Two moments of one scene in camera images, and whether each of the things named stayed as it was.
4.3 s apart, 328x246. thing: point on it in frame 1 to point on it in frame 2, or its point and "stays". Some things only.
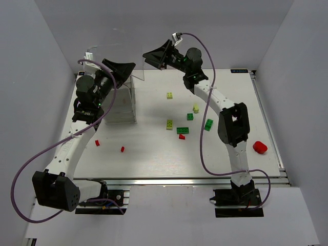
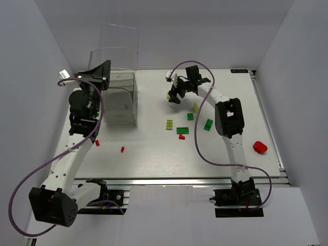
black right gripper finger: x=161 y=65 to x=173 y=98
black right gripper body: x=165 y=55 to x=179 y=89
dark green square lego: x=189 y=117 stays
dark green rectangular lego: x=182 y=130 stays
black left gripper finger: x=121 y=75 to x=102 y=84
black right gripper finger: x=160 y=52 to x=172 y=93
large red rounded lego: x=259 y=147 stays
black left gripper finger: x=122 y=69 to x=102 y=70
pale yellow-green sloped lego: x=196 y=108 stays
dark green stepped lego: x=208 y=124 stays
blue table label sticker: x=239 y=70 stays
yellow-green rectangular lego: x=169 y=124 stays
